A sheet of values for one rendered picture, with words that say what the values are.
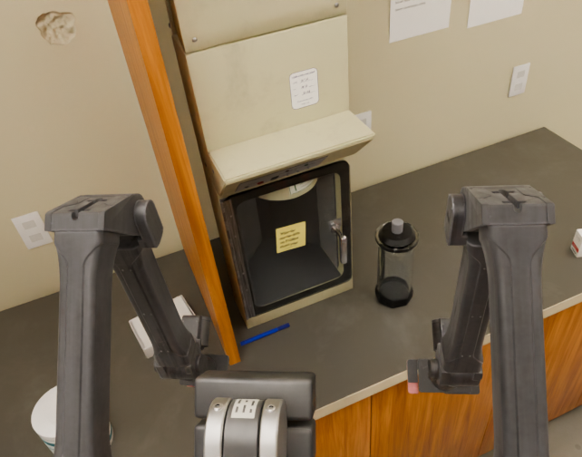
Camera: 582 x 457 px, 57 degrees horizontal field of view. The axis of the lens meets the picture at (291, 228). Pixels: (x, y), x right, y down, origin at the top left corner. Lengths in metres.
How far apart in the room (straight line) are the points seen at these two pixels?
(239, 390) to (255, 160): 0.67
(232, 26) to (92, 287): 0.55
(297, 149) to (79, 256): 0.53
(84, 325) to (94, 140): 0.92
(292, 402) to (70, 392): 0.33
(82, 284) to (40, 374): 0.93
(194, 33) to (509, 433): 0.77
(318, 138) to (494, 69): 1.05
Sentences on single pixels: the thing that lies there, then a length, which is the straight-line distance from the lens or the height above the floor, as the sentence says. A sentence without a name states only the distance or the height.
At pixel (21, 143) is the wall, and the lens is 1.53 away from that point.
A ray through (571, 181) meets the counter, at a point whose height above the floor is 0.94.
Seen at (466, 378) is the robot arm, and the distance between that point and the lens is 0.99.
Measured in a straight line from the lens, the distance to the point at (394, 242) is 1.33.
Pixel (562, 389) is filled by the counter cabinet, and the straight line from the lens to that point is 2.20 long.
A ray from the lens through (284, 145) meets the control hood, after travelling 1.08.
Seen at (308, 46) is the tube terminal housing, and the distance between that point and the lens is 1.08.
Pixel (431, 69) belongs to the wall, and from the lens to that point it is 1.85.
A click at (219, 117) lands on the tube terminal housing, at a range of 1.07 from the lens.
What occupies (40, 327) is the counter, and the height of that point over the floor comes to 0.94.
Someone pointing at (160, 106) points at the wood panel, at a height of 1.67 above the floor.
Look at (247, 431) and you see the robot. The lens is 0.38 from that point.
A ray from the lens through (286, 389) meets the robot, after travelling 0.43.
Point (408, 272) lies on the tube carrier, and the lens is 1.42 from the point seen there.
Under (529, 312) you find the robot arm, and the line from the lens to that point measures 0.62.
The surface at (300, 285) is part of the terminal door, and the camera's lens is 1.41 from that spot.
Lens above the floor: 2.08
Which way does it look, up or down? 41 degrees down
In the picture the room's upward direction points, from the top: 7 degrees counter-clockwise
